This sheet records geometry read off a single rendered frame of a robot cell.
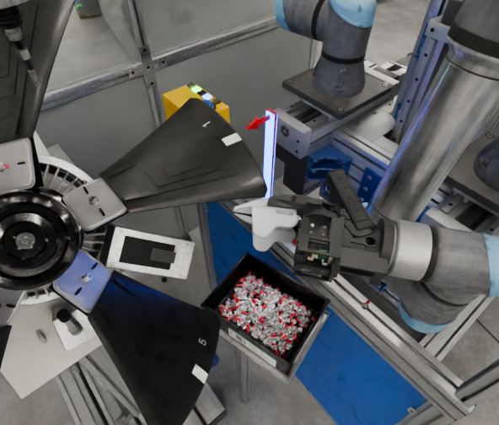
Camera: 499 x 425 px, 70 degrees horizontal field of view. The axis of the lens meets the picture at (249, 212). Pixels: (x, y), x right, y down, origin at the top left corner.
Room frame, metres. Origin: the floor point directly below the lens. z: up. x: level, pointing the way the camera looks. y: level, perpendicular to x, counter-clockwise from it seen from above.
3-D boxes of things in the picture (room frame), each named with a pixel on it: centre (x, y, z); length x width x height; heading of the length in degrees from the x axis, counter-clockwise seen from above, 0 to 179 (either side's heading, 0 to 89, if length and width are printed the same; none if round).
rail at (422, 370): (0.51, -0.11, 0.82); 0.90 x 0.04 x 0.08; 40
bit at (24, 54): (0.35, 0.23, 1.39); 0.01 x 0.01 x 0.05
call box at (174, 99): (0.81, 0.14, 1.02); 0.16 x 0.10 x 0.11; 40
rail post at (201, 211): (0.84, 0.16, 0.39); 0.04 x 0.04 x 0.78; 40
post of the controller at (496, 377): (0.18, -0.39, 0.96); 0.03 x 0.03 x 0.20; 40
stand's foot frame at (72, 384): (0.42, 0.46, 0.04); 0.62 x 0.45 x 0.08; 40
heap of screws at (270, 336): (0.35, -0.04, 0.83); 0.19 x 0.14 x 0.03; 55
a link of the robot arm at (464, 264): (0.26, -0.28, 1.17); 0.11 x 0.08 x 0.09; 77
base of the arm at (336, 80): (0.96, -0.25, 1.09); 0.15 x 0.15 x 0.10
